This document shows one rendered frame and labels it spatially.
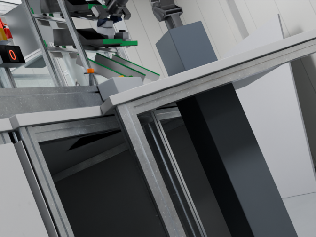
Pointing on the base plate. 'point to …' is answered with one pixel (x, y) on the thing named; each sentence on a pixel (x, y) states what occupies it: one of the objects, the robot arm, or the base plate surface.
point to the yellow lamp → (3, 35)
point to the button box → (118, 85)
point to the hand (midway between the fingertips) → (105, 20)
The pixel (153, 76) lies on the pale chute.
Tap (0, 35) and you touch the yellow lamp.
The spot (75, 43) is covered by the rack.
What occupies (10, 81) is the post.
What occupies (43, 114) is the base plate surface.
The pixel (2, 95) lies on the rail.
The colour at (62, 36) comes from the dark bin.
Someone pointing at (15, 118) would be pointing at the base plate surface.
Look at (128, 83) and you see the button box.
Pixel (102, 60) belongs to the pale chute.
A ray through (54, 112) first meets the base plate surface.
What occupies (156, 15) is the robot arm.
